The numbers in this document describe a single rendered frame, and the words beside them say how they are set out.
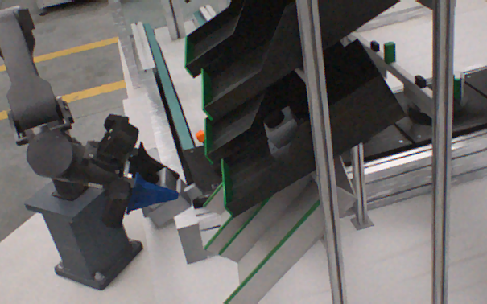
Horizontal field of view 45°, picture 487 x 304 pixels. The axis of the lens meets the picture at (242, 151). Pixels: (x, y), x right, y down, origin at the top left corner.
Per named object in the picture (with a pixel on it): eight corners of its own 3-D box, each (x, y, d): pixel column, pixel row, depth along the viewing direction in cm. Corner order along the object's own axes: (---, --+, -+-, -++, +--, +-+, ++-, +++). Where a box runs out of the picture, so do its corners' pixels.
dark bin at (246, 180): (233, 218, 85) (203, 184, 82) (229, 169, 97) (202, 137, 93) (406, 116, 78) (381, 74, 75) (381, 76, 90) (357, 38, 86)
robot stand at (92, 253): (54, 273, 132) (22, 203, 122) (97, 233, 142) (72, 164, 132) (102, 291, 125) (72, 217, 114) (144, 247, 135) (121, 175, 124)
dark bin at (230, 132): (213, 166, 98) (186, 135, 95) (211, 128, 109) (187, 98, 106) (361, 74, 91) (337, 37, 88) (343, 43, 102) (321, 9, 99)
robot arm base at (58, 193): (50, 195, 123) (40, 171, 119) (72, 178, 127) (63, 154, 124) (74, 202, 119) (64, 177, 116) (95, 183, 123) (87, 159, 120)
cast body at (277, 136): (282, 168, 87) (255, 135, 83) (277, 153, 90) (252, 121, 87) (331, 137, 85) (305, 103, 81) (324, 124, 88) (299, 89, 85)
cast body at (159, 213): (158, 227, 91) (129, 197, 87) (159, 209, 94) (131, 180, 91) (203, 200, 89) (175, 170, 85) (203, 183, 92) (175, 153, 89)
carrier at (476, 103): (415, 150, 134) (414, 101, 127) (370, 106, 154) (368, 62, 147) (512, 123, 137) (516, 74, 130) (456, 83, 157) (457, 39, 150)
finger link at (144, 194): (125, 215, 85) (134, 182, 82) (127, 200, 88) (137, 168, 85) (172, 226, 86) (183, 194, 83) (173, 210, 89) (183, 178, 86)
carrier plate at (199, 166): (201, 211, 128) (200, 203, 127) (184, 157, 148) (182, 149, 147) (307, 181, 131) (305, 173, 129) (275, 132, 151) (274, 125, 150)
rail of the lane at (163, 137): (187, 264, 128) (175, 225, 122) (146, 97, 203) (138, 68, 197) (212, 257, 128) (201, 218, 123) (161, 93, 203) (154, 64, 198)
